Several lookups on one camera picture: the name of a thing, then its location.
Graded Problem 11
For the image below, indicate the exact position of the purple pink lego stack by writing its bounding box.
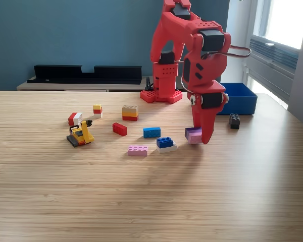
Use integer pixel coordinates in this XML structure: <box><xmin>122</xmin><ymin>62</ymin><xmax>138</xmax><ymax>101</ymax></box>
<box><xmin>184</xmin><ymin>127</ymin><xmax>203</xmax><ymax>145</ymax></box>

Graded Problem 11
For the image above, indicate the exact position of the black lego brick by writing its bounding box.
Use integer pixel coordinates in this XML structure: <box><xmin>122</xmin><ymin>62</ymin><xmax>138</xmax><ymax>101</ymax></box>
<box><xmin>229</xmin><ymin>113</ymin><xmax>241</xmax><ymax>130</ymax></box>

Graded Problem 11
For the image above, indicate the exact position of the blue white lego stack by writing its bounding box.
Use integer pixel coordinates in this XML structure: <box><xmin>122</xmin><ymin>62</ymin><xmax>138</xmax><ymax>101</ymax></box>
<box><xmin>156</xmin><ymin>137</ymin><xmax>178</xmax><ymax>154</ymax></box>

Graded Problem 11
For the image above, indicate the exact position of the pink lego brick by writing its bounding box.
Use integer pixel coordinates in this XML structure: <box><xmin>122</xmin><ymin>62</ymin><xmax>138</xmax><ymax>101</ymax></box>
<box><xmin>127</xmin><ymin>145</ymin><xmax>149</xmax><ymax>157</ymax></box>

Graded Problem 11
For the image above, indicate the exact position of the blue plastic bin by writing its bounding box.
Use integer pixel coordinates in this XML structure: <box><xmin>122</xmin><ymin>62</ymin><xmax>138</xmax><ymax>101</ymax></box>
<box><xmin>216</xmin><ymin>82</ymin><xmax>258</xmax><ymax>115</ymax></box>

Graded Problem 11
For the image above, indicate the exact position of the light blue lego brick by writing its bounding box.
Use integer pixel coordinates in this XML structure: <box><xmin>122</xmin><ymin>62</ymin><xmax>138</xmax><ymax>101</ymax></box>
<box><xmin>142</xmin><ymin>127</ymin><xmax>162</xmax><ymax>139</ymax></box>

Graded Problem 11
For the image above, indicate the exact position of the tan orange red lego stack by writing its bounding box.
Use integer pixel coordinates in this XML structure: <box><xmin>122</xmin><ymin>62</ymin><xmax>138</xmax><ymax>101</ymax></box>
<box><xmin>121</xmin><ymin>104</ymin><xmax>139</xmax><ymax>122</ymax></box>

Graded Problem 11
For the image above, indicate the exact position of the red white lego brick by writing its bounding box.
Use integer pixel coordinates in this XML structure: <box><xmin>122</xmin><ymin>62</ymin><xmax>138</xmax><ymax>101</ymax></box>
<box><xmin>67</xmin><ymin>112</ymin><xmax>83</xmax><ymax>127</ymax></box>

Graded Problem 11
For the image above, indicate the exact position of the grey ventilation unit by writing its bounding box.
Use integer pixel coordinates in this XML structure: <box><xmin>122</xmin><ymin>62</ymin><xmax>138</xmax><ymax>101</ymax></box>
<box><xmin>246</xmin><ymin>35</ymin><xmax>300</xmax><ymax>103</ymax></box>

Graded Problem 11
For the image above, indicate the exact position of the small yellow red white stack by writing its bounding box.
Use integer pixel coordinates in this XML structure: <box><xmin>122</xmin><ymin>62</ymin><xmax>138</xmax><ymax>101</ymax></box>
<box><xmin>92</xmin><ymin>103</ymin><xmax>104</xmax><ymax>119</ymax></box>

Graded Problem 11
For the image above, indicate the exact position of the white framed window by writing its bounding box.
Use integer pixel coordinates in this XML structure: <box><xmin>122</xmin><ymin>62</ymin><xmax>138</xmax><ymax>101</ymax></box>
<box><xmin>252</xmin><ymin>0</ymin><xmax>303</xmax><ymax>50</ymax></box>

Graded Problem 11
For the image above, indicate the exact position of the yellow toy digger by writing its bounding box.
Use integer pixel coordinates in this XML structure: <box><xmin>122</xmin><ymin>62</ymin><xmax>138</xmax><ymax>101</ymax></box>
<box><xmin>66</xmin><ymin>119</ymin><xmax>95</xmax><ymax>148</ymax></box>

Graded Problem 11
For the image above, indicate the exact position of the black shelf unit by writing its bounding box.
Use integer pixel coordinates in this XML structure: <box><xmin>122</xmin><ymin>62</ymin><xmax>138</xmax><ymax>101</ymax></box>
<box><xmin>27</xmin><ymin>65</ymin><xmax>143</xmax><ymax>85</ymax></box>

